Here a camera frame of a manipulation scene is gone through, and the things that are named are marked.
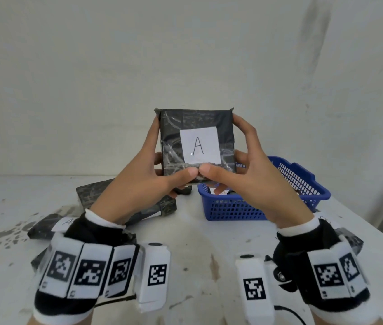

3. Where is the black package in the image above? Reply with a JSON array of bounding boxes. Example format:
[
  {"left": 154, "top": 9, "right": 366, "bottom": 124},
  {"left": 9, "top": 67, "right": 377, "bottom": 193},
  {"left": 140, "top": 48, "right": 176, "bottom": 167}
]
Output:
[
  {"left": 315, "top": 213, "right": 365, "bottom": 257},
  {"left": 154, "top": 106, "right": 238, "bottom": 185},
  {"left": 30, "top": 248, "right": 54, "bottom": 273},
  {"left": 29, "top": 213, "right": 88, "bottom": 241},
  {"left": 208, "top": 186, "right": 246, "bottom": 200}
]

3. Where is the black cable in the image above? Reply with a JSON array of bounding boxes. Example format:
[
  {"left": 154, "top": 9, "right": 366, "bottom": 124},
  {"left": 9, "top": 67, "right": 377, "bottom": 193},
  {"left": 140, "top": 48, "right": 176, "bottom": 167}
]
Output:
[
  {"left": 273, "top": 305, "right": 311, "bottom": 325},
  {"left": 95, "top": 292, "right": 138, "bottom": 307}
]

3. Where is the blue plastic mesh basket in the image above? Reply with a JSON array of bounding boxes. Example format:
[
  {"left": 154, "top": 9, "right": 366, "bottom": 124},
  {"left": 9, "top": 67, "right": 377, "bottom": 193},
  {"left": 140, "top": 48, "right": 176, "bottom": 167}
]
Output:
[{"left": 197, "top": 156, "right": 331, "bottom": 222}]

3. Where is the person's left hand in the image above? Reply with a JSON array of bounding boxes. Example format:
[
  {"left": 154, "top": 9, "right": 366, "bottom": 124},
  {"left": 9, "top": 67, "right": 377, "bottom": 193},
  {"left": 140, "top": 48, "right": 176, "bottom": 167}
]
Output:
[{"left": 88, "top": 116, "right": 197, "bottom": 229}]

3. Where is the person's right hand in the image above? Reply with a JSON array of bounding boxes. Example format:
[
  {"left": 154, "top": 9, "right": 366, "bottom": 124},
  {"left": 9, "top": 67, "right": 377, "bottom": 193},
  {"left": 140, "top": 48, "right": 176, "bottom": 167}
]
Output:
[{"left": 200, "top": 113, "right": 315, "bottom": 229}]

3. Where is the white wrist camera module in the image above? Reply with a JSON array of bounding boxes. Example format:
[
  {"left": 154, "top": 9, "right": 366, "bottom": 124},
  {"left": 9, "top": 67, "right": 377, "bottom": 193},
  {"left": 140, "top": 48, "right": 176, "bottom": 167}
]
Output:
[
  {"left": 235, "top": 254, "right": 277, "bottom": 325},
  {"left": 136, "top": 242, "right": 172, "bottom": 314}
]

